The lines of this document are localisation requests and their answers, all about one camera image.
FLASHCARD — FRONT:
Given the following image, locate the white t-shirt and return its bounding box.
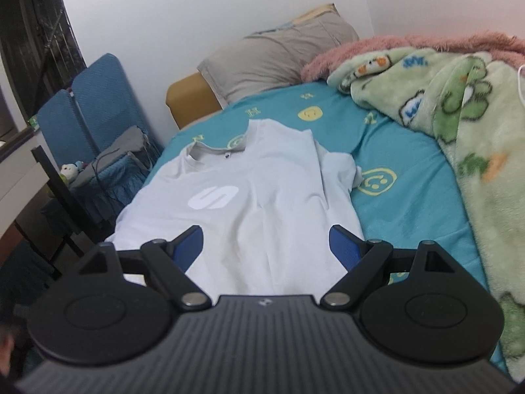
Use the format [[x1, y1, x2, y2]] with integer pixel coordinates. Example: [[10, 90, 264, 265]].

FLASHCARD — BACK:
[[110, 119, 362, 299]]

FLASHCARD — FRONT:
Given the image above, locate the blue folding chair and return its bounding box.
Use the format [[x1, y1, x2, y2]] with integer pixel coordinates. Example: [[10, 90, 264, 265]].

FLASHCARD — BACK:
[[37, 54, 160, 224]]

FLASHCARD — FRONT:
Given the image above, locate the teal smiley bed sheet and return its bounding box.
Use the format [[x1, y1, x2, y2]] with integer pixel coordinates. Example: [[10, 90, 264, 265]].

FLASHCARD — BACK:
[[123, 80, 506, 378]]

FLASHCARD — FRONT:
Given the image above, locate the grey cloth on chair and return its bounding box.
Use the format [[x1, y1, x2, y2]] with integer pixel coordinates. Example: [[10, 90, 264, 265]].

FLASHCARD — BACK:
[[72, 125, 152, 188]]

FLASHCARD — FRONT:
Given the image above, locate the small plush toy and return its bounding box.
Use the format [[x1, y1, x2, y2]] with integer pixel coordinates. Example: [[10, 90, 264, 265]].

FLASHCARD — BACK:
[[60, 161, 86, 186]]

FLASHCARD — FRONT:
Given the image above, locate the yellow headboard cushion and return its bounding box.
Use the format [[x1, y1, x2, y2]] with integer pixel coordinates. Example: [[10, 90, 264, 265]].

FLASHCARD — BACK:
[[165, 72, 222, 130]]

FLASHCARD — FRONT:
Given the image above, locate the white dark-top desk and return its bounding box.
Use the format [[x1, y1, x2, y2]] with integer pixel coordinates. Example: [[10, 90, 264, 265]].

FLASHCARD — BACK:
[[0, 124, 103, 255]]

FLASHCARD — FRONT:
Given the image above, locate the green cartoon fleece blanket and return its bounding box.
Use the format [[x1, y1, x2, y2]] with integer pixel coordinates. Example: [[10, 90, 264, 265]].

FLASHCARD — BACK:
[[327, 47, 524, 380]]

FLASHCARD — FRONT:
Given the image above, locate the pink fluffy blanket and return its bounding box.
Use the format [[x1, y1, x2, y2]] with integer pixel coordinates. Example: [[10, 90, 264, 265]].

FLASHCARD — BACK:
[[301, 30, 525, 84]]

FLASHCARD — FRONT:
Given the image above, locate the grey pillow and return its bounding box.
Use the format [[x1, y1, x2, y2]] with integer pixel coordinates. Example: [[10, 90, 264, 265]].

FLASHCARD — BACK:
[[198, 4, 359, 107]]

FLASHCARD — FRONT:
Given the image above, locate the dark barred window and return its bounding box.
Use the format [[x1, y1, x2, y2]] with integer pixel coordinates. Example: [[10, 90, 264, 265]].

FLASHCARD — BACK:
[[1, 0, 86, 120]]

